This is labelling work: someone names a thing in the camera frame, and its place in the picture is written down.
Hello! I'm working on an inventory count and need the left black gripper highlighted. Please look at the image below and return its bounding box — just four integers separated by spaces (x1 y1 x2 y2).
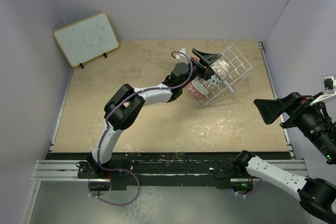
180 50 220 89

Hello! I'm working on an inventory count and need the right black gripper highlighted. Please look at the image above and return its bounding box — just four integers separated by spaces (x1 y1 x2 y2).
252 89 336 159

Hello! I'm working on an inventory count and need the white black-spoked bowl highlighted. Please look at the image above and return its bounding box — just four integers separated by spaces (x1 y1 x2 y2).
210 60 230 80

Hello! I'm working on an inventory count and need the light blue patterned bowl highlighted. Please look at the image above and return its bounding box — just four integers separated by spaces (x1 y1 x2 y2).
206 74 222 87

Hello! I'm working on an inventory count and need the white green-spoked bowl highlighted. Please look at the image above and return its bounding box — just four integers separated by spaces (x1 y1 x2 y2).
192 79 209 96

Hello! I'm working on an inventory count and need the black floral bowl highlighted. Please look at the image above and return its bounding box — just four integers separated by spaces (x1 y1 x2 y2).
186 82 204 100

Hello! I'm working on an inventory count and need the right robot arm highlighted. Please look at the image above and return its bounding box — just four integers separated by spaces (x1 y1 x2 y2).
233 92 335 223

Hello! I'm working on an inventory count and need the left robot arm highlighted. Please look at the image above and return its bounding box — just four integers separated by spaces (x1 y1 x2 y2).
87 49 221 178

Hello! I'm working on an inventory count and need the white dry-erase board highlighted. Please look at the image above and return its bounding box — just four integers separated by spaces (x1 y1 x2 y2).
53 12 119 68

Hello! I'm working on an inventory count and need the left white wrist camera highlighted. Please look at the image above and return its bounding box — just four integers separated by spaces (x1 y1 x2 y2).
175 47 186 60

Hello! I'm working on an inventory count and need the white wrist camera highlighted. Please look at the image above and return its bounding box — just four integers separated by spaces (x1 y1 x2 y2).
311 74 335 105
175 47 186 60

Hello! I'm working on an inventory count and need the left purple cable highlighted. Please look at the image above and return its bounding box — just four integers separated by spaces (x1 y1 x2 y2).
88 51 195 207

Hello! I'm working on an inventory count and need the purple cable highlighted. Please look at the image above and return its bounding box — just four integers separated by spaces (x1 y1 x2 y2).
88 51 195 207
235 178 263 198

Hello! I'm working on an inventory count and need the white wire dish rack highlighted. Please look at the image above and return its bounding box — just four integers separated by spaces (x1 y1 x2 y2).
196 45 252 107

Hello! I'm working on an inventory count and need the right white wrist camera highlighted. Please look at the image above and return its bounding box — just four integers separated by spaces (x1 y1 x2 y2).
311 74 335 105

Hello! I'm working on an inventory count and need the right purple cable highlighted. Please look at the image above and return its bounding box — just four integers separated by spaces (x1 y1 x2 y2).
235 178 263 198

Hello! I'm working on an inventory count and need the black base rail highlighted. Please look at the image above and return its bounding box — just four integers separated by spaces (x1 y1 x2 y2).
46 152 292 191

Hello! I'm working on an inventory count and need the aluminium extrusion rail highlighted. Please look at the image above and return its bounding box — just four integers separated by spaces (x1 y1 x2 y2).
30 159 91 182

